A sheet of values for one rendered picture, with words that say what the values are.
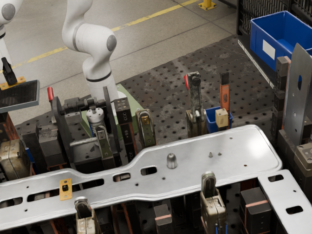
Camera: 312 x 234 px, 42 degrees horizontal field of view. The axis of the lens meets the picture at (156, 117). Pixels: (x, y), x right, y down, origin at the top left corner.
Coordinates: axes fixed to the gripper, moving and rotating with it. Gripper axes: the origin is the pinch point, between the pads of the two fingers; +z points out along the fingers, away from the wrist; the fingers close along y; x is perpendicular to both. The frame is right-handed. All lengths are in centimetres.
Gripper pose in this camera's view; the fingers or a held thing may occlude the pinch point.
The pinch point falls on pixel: (9, 76)
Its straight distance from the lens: 143.5
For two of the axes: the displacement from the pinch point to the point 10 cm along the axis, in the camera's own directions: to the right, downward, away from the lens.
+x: 8.6, -3.9, 3.2
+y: 4.9, 5.1, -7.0
